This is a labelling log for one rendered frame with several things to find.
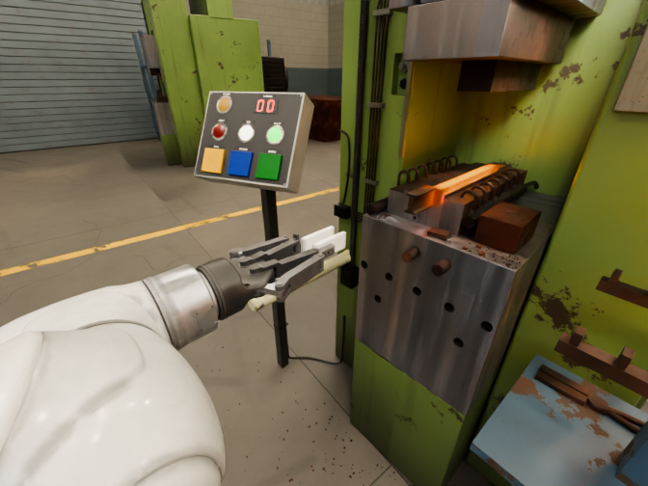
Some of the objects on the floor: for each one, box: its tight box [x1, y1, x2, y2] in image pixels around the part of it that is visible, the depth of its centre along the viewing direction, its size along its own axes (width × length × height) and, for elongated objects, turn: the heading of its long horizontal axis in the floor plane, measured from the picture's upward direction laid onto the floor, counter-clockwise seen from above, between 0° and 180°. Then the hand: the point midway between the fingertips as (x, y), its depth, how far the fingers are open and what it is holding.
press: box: [141, 0, 288, 168], centre depth 490 cm, size 220×123×290 cm, turn 128°
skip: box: [308, 95, 341, 143], centre depth 736 cm, size 120×189×85 cm, turn 38°
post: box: [260, 189, 288, 368], centre depth 126 cm, size 4×4×108 cm
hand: (324, 243), depth 51 cm, fingers closed
